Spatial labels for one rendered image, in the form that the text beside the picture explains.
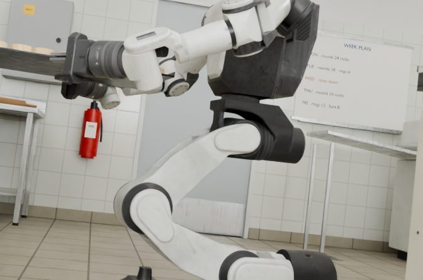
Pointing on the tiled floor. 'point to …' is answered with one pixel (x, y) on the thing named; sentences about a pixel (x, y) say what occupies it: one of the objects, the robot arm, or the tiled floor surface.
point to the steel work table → (24, 153)
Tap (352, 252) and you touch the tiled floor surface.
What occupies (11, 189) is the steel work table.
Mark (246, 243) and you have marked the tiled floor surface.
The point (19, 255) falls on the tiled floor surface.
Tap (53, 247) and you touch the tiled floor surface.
